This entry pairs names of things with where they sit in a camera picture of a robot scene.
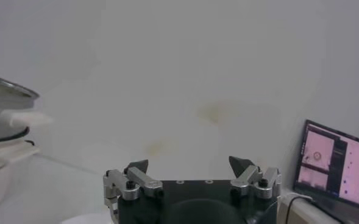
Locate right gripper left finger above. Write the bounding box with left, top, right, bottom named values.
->
left=102, top=159, right=164, bottom=201

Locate steel perforated steamer basket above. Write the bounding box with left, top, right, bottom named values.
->
left=0, top=73, right=54, bottom=144

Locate black laptop with white cable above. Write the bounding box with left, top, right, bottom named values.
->
left=293, top=119, right=359, bottom=224

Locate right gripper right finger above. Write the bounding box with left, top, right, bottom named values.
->
left=229, top=156, right=282, bottom=200

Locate white round plate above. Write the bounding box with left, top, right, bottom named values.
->
left=60, top=212, right=113, bottom=224

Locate white side desk with label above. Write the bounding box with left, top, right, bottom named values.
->
left=276, top=188, right=359, bottom=224

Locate white laptop cable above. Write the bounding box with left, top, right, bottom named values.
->
left=278, top=192, right=315, bottom=208

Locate black cable with adapter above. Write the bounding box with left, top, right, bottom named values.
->
left=284, top=195, right=344, bottom=224

